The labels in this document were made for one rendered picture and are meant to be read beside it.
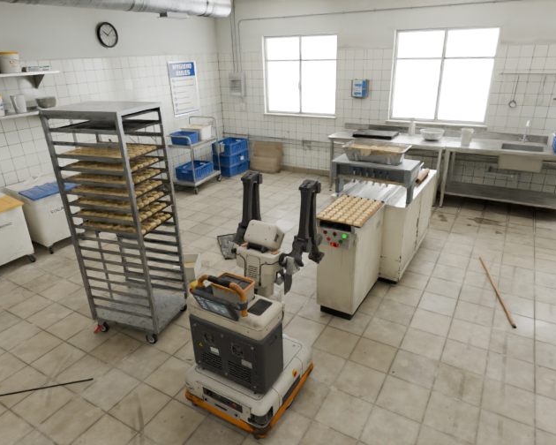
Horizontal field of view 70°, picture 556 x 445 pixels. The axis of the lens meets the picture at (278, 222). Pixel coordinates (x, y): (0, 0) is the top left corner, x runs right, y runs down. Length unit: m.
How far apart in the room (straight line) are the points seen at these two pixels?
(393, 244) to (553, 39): 3.66
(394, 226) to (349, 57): 3.76
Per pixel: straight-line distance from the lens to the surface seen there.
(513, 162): 5.99
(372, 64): 6.76
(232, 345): 2.40
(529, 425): 3.13
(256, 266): 2.46
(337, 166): 3.78
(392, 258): 3.89
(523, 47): 6.43
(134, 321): 3.53
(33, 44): 5.89
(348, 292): 3.37
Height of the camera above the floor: 2.15
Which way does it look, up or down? 24 degrees down
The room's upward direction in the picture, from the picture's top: 2 degrees counter-clockwise
